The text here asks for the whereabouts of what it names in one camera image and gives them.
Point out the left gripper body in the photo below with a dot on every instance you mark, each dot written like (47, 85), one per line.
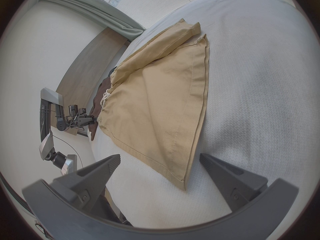
(83, 120)

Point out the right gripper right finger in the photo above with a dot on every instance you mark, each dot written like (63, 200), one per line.
(232, 184)

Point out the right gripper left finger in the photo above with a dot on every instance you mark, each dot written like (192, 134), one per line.
(85, 184)

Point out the tan shorts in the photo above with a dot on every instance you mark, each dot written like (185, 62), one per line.
(155, 96)

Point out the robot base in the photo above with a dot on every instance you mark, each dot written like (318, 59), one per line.
(70, 162)

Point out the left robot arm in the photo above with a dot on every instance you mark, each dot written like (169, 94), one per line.
(45, 124)

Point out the bed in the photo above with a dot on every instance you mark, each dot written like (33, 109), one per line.
(250, 96)

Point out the brown garment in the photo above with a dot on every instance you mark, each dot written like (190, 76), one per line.
(101, 94)

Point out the black garment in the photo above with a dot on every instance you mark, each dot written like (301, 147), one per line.
(112, 72)

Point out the grey-green curtain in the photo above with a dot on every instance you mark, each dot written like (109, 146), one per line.
(100, 11)

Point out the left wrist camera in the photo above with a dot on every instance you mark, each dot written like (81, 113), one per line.
(82, 111)

